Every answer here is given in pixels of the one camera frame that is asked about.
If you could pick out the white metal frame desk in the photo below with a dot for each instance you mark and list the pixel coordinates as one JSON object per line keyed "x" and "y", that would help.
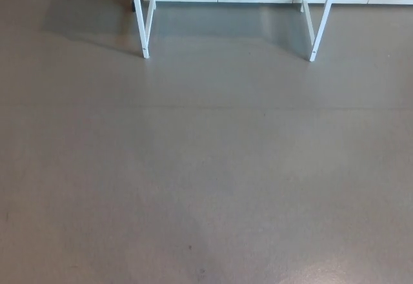
{"x": 142, "y": 22}

